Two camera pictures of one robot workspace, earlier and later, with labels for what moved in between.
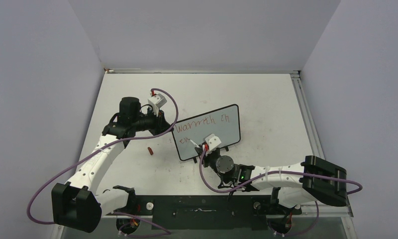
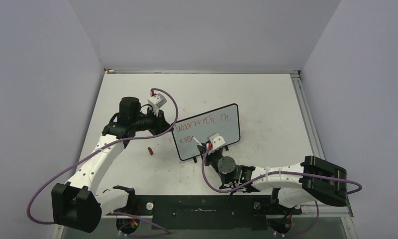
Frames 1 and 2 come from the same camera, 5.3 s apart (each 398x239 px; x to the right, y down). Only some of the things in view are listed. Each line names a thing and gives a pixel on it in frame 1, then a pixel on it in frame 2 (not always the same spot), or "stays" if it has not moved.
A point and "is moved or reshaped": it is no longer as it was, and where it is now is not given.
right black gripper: [206, 157] stays
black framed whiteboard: [224, 123] stays
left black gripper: [159, 123] stays
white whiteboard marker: [195, 144] is moved or reshaped
